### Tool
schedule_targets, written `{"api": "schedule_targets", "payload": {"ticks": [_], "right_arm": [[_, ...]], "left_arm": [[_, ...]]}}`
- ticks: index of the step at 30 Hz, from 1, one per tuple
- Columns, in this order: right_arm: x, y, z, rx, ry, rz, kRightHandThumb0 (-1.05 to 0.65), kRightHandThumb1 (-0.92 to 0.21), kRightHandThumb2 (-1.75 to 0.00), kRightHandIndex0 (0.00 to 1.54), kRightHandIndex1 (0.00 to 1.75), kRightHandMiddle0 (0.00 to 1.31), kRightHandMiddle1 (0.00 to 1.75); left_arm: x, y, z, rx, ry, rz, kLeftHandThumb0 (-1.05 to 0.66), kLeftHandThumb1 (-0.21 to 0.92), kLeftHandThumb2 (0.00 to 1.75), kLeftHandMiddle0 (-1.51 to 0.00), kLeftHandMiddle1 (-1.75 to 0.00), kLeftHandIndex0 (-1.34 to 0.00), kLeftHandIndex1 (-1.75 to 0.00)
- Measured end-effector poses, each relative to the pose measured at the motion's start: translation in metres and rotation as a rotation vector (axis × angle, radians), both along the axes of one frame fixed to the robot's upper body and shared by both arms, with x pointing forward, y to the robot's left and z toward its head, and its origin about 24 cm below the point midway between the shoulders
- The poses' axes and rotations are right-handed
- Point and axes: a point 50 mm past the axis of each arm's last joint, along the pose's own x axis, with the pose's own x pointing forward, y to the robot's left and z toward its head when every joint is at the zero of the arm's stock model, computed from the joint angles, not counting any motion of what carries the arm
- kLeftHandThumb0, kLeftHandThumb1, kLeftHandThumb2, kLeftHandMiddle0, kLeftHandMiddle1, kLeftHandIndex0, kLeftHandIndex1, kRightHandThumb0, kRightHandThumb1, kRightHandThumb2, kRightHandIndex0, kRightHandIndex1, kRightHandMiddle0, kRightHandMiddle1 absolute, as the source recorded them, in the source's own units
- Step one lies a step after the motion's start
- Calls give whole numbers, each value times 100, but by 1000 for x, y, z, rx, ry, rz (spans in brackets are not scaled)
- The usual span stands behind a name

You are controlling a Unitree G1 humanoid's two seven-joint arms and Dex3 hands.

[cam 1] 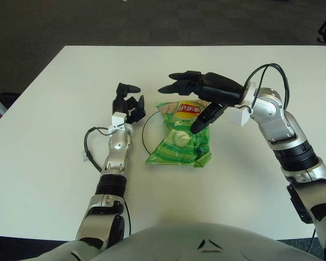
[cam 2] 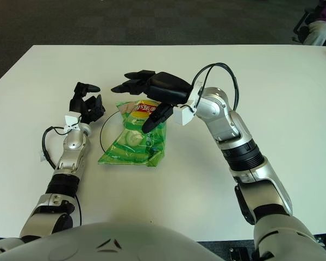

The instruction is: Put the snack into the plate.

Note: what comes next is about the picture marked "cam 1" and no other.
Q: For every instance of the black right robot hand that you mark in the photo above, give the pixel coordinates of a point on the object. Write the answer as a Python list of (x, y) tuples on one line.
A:
[(220, 88)]

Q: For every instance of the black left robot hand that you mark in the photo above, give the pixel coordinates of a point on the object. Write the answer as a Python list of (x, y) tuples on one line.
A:
[(119, 104)]

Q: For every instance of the green chips snack bag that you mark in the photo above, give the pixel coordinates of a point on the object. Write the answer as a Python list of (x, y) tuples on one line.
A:
[(179, 144)]

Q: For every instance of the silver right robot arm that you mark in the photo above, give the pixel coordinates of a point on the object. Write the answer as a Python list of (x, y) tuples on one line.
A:
[(301, 152)]

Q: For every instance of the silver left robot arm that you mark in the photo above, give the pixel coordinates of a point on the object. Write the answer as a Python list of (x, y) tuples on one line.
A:
[(116, 157)]

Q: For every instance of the white plate with black rim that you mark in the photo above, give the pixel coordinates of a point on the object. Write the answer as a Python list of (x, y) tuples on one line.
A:
[(149, 136)]

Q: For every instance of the black floor object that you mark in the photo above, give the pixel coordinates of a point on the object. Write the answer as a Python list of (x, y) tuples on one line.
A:
[(11, 99)]

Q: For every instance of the grey robot torso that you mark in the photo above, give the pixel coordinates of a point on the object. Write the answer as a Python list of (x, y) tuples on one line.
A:
[(179, 242)]

